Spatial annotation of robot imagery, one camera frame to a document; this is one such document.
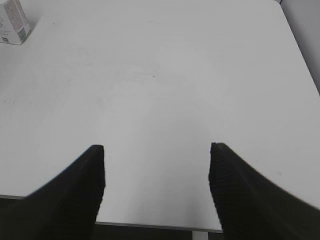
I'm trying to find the white table leg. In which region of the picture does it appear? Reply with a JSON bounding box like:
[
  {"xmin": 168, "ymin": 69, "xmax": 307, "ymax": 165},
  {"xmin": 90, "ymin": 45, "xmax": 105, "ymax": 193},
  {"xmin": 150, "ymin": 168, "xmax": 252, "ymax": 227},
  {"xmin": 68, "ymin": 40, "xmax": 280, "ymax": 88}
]
[{"xmin": 192, "ymin": 231, "xmax": 209, "ymax": 240}]

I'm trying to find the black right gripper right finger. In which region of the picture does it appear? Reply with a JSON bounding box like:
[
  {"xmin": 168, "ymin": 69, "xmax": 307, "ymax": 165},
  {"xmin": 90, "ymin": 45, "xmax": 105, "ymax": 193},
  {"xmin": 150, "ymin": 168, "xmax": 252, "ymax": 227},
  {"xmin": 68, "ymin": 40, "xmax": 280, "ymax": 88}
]
[{"xmin": 208, "ymin": 142, "xmax": 320, "ymax": 240}]

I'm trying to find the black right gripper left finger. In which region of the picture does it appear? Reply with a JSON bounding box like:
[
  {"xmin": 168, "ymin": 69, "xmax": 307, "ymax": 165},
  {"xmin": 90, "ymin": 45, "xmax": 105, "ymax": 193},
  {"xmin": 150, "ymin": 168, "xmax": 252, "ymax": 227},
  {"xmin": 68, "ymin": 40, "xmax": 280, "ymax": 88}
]
[{"xmin": 0, "ymin": 145, "xmax": 106, "ymax": 240}]

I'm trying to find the white yili changqing bottle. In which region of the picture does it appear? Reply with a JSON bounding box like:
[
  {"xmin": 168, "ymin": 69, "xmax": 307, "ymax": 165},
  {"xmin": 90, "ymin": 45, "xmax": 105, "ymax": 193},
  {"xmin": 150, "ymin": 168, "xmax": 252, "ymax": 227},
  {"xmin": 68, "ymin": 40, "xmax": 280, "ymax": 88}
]
[{"xmin": 0, "ymin": 0, "xmax": 32, "ymax": 45}]

